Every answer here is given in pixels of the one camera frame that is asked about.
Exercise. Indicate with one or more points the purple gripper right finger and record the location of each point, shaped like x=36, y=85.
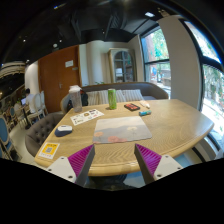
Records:
x=154, y=166

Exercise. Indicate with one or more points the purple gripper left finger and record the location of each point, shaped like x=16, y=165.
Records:
x=74, y=168

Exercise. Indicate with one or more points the white and navy computer mouse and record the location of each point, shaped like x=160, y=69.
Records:
x=63, y=130

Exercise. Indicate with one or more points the floral grey mouse pad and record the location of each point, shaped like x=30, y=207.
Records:
x=119, y=130

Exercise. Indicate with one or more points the yellow QR code sign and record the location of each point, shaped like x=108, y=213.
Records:
x=48, y=150

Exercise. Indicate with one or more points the grey tufted chair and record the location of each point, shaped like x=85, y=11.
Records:
x=38, y=132

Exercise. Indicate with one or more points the teal small gadget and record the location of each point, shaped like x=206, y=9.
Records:
x=144, y=113

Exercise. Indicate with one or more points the white sticker sheet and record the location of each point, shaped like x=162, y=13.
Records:
x=86, y=116

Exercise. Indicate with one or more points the black red small box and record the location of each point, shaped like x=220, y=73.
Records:
x=132, y=107

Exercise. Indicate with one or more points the white small packet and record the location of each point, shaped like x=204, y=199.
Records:
x=145, y=104

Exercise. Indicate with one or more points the blue upholstered chair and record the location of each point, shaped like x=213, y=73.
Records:
x=5, y=138

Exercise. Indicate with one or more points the grey curved sofa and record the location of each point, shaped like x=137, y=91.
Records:
x=125, y=92

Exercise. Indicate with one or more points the clear plastic shaker bottle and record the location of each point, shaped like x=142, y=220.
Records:
x=75, y=96

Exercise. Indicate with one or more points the green drink can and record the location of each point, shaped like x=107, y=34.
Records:
x=112, y=99

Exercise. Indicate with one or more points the seated person in white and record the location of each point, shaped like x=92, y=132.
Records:
x=29, y=100

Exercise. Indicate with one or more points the wooden orange door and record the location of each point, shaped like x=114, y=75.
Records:
x=58, y=71

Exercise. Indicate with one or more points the arched glass cabinet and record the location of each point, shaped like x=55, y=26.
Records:
x=122, y=65

